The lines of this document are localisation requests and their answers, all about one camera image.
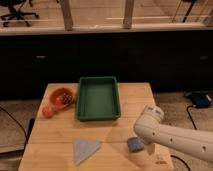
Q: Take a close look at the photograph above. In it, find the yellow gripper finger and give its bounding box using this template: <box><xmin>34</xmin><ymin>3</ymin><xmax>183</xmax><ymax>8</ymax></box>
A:
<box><xmin>146</xmin><ymin>143</ymin><xmax>155</xmax><ymax>155</ymax></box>

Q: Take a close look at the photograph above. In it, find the blue sponge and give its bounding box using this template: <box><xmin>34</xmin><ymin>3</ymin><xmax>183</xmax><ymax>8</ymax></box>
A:
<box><xmin>127</xmin><ymin>137</ymin><xmax>144</xmax><ymax>153</ymax></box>

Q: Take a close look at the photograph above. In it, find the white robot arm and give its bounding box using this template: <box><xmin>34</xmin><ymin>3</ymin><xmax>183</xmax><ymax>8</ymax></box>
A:
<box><xmin>133</xmin><ymin>105</ymin><xmax>213</xmax><ymax>163</ymax></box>

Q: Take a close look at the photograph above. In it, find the green plastic tray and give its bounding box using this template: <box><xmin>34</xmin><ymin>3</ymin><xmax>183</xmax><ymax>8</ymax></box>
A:
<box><xmin>76</xmin><ymin>76</ymin><xmax>121</xmax><ymax>121</ymax></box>

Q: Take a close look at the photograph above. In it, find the grey triangular cloth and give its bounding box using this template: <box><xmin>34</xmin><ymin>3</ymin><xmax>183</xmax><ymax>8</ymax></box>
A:
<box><xmin>73</xmin><ymin>139</ymin><xmax>101</xmax><ymax>165</ymax></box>

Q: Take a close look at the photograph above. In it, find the dark blue floor box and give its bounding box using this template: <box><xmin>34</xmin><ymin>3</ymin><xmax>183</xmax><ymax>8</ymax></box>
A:
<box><xmin>190</xmin><ymin>93</ymin><xmax>212</xmax><ymax>108</ymax></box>

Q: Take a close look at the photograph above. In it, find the small orange fruit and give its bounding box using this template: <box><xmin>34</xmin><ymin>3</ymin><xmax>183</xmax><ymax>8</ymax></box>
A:
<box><xmin>42</xmin><ymin>106</ymin><xmax>54</xmax><ymax>118</ymax></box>

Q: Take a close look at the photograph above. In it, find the black office chair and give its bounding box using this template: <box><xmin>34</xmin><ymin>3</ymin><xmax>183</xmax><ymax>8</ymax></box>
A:
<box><xmin>0</xmin><ymin>0</ymin><xmax>39</xmax><ymax>27</ymax></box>

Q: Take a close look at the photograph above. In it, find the black floor cable right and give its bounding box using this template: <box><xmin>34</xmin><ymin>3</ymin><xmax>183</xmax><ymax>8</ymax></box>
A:
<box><xmin>186</xmin><ymin>105</ymin><xmax>200</xmax><ymax>132</ymax></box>

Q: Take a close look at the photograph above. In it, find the black floor cable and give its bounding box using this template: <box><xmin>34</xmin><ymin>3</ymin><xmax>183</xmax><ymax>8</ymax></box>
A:
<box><xmin>0</xmin><ymin>106</ymin><xmax>28</xmax><ymax>141</ymax></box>
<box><xmin>186</xmin><ymin>105</ymin><xmax>200</xmax><ymax>132</ymax></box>

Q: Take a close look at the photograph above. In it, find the black floor cable left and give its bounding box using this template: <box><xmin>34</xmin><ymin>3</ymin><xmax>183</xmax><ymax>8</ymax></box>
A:
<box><xmin>0</xmin><ymin>106</ymin><xmax>28</xmax><ymax>141</ymax></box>

